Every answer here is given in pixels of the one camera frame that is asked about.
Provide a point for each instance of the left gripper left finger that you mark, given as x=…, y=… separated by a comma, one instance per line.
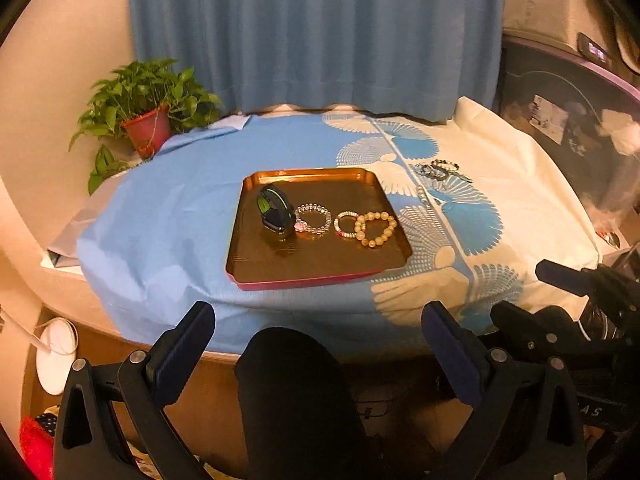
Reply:
x=89, y=443

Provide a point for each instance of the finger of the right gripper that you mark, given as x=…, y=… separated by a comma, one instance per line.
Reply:
x=605, y=287
x=535, y=336

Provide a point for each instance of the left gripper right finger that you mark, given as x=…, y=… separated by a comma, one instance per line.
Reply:
x=525, y=422

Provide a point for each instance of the black green watch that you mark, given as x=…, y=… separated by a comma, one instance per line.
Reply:
x=276, y=210

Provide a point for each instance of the red floral cloth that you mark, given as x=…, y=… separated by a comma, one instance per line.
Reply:
x=37, y=446

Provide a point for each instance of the white round device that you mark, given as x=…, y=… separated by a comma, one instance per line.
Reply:
x=53, y=363

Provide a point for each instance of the blue patterned bed cover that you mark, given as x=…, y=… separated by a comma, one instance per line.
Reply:
x=479, y=202

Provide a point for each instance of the person's black-clad knee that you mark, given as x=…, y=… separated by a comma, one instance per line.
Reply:
x=298, y=416

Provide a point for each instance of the orange metal tray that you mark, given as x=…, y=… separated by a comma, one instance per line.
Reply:
x=347, y=229

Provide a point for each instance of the blue curtain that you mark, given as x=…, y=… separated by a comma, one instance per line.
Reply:
x=412, y=57

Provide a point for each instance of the red flower pot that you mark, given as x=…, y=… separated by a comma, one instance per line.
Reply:
x=149, y=132

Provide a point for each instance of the green potted plant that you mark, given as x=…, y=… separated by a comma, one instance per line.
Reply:
x=133, y=90

